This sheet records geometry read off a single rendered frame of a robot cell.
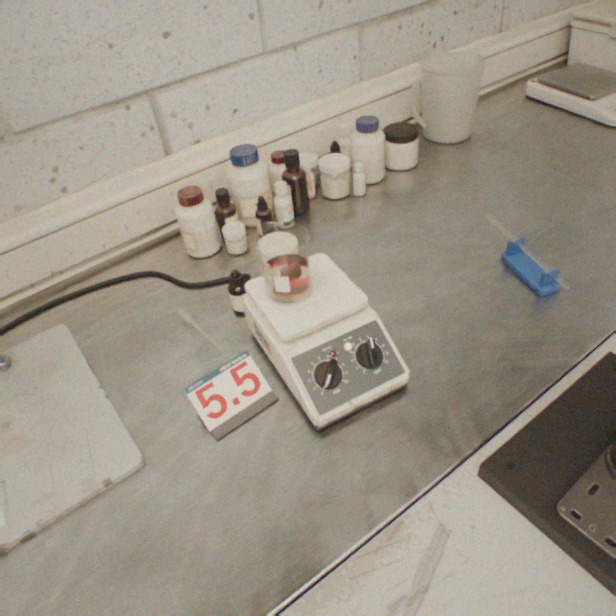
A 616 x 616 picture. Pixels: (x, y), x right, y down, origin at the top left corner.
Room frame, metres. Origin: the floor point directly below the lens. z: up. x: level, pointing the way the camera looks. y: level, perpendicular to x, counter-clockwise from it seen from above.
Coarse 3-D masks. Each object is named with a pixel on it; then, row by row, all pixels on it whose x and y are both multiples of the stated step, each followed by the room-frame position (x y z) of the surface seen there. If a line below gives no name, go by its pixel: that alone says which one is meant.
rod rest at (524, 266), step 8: (520, 240) 0.62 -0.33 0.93; (512, 248) 0.62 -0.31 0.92; (520, 248) 0.62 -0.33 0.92; (504, 256) 0.62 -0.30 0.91; (512, 256) 0.62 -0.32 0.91; (520, 256) 0.61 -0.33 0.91; (528, 256) 0.61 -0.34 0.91; (512, 264) 0.60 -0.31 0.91; (520, 264) 0.60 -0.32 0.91; (528, 264) 0.59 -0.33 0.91; (536, 264) 0.59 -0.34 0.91; (520, 272) 0.58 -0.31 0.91; (528, 272) 0.58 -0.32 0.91; (536, 272) 0.57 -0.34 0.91; (544, 272) 0.54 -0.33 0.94; (528, 280) 0.56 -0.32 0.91; (536, 280) 0.56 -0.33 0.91; (544, 280) 0.54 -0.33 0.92; (552, 280) 0.54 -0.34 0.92; (536, 288) 0.54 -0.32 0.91; (544, 288) 0.54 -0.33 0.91; (552, 288) 0.54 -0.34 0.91
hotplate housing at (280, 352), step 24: (360, 312) 0.47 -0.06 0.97; (264, 336) 0.47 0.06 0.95; (312, 336) 0.44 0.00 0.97; (336, 336) 0.44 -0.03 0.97; (288, 360) 0.41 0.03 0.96; (288, 384) 0.41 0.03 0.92; (384, 384) 0.39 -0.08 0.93; (312, 408) 0.37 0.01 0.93; (336, 408) 0.37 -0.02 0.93; (360, 408) 0.38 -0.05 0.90
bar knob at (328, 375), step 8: (336, 360) 0.40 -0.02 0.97; (320, 368) 0.40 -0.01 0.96; (328, 368) 0.39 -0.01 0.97; (336, 368) 0.40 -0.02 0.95; (320, 376) 0.39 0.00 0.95; (328, 376) 0.38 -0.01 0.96; (336, 376) 0.39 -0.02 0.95; (320, 384) 0.39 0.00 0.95; (328, 384) 0.38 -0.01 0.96; (336, 384) 0.39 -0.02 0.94
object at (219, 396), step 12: (228, 372) 0.43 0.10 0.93; (240, 372) 0.43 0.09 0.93; (252, 372) 0.44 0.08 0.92; (204, 384) 0.42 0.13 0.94; (216, 384) 0.42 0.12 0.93; (228, 384) 0.42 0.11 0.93; (240, 384) 0.42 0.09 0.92; (252, 384) 0.42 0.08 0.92; (264, 384) 0.43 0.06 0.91; (192, 396) 0.40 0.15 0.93; (204, 396) 0.40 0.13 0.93; (216, 396) 0.41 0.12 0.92; (228, 396) 0.41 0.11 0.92; (240, 396) 0.41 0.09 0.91; (252, 396) 0.41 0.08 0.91; (204, 408) 0.39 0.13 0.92; (216, 408) 0.39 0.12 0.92; (228, 408) 0.40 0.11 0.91; (216, 420) 0.38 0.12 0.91
